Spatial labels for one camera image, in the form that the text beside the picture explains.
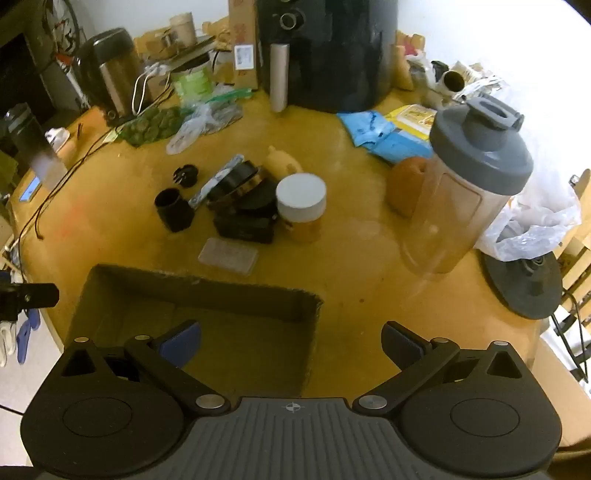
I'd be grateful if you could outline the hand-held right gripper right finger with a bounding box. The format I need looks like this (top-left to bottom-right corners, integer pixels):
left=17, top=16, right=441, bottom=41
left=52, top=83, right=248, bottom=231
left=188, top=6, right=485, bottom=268
left=353, top=322, right=532, bottom=415

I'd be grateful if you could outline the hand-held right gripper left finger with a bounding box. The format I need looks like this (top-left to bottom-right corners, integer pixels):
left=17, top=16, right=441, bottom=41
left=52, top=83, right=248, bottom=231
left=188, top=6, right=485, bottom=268
left=60, top=320, right=232, bottom=416

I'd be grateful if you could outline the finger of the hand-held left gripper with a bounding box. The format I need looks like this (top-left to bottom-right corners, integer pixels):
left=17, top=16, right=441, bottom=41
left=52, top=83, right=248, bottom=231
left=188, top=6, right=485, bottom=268
left=0, top=282, right=60, bottom=322

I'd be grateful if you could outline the brown cardboard box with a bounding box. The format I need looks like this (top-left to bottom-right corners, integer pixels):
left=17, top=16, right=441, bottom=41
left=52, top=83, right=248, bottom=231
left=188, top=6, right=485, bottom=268
left=65, top=263, right=325, bottom=400

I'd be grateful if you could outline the clear plastic case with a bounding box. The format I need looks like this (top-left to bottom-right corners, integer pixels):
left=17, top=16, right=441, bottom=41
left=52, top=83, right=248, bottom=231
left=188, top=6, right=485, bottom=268
left=198, top=237, right=259, bottom=277

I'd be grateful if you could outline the black rectangular box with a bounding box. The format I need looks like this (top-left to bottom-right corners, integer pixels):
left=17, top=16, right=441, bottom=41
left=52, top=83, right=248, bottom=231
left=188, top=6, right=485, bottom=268
left=213, top=213, right=277, bottom=244

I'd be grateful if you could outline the black cylindrical cap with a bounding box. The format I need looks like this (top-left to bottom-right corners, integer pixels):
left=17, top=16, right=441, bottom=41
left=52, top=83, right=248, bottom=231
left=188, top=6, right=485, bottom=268
left=154, top=187, right=194, bottom=233

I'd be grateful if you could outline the silver patterned stick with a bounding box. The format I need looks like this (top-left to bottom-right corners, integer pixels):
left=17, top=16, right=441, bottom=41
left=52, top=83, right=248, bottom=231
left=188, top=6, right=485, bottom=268
left=188, top=154, right=245, bottom=209

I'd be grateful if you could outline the small black ribbed knob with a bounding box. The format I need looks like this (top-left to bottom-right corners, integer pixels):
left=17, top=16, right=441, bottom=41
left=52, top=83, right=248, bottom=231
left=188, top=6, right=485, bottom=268
left=172, top=163, right=199, bottom=188

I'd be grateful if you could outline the white-lid jar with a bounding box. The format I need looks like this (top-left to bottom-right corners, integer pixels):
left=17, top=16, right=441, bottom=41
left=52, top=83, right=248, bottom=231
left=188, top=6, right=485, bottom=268
left=276, top=174, right=328, bottom=245

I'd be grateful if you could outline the blue slipper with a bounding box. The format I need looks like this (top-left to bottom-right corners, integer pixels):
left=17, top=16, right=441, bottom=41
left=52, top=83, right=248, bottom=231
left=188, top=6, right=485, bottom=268
left=15, top=306, right=43, bottom=366

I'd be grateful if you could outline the white sandal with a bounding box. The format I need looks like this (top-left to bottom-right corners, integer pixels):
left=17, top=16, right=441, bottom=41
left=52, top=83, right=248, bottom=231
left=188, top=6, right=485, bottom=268
left=0, top=322, right=18, bottom=368

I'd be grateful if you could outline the blue phone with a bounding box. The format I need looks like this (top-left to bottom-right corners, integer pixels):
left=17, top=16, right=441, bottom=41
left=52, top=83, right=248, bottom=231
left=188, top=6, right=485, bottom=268
left=20, top=176, right=43, bottom=202

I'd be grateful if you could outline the black round base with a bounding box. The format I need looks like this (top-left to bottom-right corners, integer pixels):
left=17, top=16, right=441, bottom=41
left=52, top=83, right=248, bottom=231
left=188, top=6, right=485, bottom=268
left=482, top=250, right=564, bottom=320

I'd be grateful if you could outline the black water bottle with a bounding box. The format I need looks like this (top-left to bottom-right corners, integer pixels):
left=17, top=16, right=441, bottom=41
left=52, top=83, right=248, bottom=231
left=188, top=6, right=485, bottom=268
left=3, top=103, right=68, bottom=191

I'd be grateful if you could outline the white charger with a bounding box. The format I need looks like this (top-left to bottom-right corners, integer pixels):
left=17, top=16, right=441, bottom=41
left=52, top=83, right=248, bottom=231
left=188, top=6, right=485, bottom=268
left=45, top=128, right=71, bottom=151

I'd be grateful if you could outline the orange fruit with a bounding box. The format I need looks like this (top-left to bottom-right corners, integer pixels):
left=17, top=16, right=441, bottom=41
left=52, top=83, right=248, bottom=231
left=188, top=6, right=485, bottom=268
left=385, top=156, right=428, bottom=218

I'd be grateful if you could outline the clear shaker bottle grey lid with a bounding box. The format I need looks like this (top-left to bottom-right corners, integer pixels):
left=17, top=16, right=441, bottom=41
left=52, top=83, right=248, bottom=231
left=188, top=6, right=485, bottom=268
left=399, top=97, right=534, bottom=274

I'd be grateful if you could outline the white plastic bag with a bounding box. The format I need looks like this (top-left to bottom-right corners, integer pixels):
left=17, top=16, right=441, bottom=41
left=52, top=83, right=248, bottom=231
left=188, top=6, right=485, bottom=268
left=475, top=83, right=583, bottom=263

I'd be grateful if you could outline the blue packet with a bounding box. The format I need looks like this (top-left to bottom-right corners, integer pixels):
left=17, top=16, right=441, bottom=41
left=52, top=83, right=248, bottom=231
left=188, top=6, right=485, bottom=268
left=371, top=130, right=433, bottom=165
left=337, top=111, right=394, bottom=148

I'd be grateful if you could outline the bag of green vegetables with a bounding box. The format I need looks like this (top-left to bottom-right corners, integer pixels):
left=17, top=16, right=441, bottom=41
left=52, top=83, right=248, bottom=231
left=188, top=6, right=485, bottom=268
left=117, top=106, right=184, bottom=148

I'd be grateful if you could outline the yellow packet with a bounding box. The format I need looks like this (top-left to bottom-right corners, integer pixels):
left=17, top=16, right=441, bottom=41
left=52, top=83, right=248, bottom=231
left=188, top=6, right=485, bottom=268
left=385, top=104, right=437, bottom=140

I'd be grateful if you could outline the clear plastic bag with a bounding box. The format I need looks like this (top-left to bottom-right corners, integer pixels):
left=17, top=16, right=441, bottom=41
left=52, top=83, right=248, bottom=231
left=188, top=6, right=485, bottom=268
left=165, top=87, right=256, bottom=156

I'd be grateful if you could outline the black steel kettle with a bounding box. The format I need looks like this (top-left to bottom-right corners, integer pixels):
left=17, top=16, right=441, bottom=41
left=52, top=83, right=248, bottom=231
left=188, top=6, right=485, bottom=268
left=75, top=28, right=145, bottom=124

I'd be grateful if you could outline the green label tub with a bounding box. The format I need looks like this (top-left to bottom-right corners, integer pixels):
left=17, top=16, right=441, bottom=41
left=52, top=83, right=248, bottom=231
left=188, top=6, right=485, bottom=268
left=171, top=54, right=214, bottom=101

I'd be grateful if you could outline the metal cup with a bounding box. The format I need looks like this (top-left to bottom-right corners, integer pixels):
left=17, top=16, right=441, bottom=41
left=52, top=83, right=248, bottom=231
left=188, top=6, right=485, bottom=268
left=440, top=69, right=468, bottom=94

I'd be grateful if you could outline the bicycle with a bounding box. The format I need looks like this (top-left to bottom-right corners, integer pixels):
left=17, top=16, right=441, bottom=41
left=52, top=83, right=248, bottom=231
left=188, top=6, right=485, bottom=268
left=41, top=0, right=88, bottom=61

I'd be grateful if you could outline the grey cardboard tube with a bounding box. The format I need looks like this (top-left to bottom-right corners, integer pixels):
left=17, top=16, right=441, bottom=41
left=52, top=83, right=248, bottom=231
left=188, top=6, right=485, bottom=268
left=270, top=43, right=290, bottom=113

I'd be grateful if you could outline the black air fryer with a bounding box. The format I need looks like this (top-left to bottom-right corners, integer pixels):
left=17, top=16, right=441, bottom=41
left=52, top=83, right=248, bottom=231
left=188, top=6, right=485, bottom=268
left=255, top=0, right=399, bottom=113

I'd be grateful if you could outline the brown paper canister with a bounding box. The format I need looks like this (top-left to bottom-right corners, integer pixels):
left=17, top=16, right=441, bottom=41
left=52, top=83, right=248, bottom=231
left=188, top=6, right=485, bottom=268
left=168, top=13, right=200, bottom=48

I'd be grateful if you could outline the tall brown carton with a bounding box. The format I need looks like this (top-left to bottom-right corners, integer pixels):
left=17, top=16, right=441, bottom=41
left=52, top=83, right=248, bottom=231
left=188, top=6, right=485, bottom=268
left=228, top=0, right=260, bottom=89

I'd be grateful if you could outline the black cable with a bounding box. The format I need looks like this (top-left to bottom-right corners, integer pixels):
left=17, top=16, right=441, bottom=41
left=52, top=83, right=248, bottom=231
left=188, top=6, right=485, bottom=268
left=20, top=90, right=172, bottom=241

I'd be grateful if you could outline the white cord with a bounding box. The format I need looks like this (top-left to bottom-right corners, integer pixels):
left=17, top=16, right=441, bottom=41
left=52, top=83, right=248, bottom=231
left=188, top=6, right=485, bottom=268
left=131, top=64, right=172, bottom=117

